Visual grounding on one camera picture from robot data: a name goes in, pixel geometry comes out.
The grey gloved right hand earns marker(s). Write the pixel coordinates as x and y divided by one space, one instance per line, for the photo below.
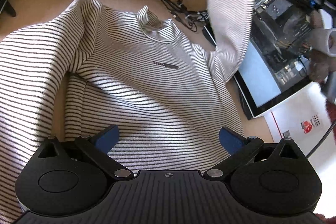
322 57

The white paper with red logo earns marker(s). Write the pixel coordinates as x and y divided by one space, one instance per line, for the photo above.
303 117

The white glass PC case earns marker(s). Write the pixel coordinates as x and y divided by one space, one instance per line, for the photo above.
276 64

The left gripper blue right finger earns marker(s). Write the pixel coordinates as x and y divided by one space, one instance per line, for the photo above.
241 151

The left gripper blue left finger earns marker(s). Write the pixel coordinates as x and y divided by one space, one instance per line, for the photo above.
97 147

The striped beige sweater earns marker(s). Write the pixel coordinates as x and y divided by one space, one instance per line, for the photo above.
166 94

